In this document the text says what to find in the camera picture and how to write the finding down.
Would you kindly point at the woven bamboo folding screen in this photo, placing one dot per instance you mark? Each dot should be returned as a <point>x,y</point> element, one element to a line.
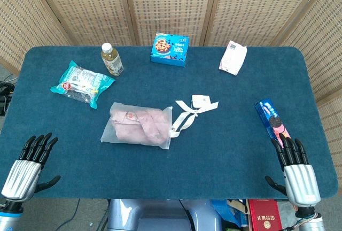
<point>171,3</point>

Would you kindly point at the pink clothes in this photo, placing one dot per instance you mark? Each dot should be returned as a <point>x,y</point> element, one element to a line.
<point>139,126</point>

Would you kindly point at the translucent zip plastic bag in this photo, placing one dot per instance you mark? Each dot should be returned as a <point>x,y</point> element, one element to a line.
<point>112,132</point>

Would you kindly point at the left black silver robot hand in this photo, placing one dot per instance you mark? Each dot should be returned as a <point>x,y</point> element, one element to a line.
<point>22,176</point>

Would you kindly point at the green snack packet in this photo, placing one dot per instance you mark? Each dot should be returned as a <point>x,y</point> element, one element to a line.
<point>82,82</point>

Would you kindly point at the blue sandwich cookie box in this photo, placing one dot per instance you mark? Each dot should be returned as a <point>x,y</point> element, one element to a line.
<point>268,116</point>

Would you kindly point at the red book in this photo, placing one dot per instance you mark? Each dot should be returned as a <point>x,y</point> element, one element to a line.
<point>264,215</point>

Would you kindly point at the white pink tissue packet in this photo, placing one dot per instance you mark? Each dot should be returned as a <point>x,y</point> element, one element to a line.
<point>232,58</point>

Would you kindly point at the yellow tea bottle white cap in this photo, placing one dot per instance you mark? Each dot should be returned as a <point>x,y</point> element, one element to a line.
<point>112,61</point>

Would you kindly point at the blue-grey robot torso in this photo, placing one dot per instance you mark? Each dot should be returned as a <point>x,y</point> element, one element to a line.
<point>139,213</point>

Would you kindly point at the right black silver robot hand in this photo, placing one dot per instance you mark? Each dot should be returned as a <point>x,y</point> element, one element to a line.
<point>300,183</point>

